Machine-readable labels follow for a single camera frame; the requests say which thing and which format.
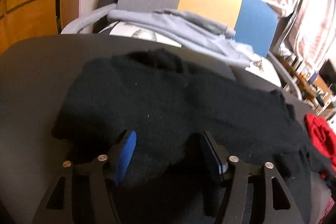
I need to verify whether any cluttered wooden desk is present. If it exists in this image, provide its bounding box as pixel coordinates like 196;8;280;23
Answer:
276;53;334;118

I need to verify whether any tricolour office chair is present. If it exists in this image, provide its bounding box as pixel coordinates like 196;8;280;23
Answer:
63;0;301;97

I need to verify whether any light blue hoodie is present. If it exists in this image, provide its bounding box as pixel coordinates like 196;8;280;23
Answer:
107;9;254;68

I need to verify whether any black knit sweater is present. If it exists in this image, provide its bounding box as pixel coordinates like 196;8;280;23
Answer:
52;50;330;223

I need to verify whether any black monitor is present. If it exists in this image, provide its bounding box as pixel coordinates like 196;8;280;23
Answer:
319;59;336;86

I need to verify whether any red knit garment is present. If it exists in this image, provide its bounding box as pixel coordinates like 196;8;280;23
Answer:
305;114;335;180

